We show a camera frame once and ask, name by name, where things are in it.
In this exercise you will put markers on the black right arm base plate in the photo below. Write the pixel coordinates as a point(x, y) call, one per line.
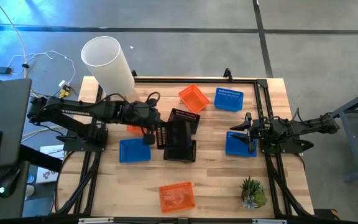
point(287, 149)

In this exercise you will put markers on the white power adapter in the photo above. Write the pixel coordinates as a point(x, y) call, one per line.
point(63, 83)

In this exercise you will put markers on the small green succulent plant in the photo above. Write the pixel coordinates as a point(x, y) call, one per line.
point(253, 193)

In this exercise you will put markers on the blue plastic basket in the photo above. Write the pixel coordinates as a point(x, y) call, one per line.
point(134, 151)
point(228, 99)
point(238, 148)

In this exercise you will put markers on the black computer mouse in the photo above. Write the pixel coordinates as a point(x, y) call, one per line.
point(8, 182)

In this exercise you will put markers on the black aluminium table frame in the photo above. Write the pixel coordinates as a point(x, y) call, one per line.
point(197, 80)

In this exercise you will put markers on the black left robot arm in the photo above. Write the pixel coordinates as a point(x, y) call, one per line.
point(73, 109)

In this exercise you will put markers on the yellow plug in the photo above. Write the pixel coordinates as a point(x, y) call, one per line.
point(65, 93)

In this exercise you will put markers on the black desk beam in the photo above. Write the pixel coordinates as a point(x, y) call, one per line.
point(39, 158)

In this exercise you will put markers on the white shade wooden base lamp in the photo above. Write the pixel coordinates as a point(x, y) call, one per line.
point(107, 65)

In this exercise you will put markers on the black plastic basket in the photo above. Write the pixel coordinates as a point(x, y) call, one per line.
point(185, 115)
point(179, 155)
point(179, 135)

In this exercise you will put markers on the white cup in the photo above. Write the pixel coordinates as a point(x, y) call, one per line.
point(30, 191)

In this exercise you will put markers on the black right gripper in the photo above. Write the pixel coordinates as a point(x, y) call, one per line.
point(278, 133)

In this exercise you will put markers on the white label strip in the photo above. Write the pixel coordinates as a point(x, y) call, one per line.
point(269, 221)
point(95, 220)

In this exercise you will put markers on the grey desk surface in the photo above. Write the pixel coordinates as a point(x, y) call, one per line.
point(5, 105)

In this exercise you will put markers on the white printed paper box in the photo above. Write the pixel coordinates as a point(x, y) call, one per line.
point(50, 174)

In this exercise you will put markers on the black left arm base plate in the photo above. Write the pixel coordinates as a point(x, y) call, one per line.
point(73, 144)

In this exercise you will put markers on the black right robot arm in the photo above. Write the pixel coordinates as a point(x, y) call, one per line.
point(315, 123)

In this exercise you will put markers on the orange plastic basket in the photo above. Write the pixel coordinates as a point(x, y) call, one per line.
point(135, 129)
point(177, 197)
point(194, 99)

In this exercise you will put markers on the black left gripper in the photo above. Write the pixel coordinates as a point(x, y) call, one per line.
point(141, 115)

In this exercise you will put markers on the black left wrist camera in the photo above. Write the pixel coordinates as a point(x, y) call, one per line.
point(149, 138)

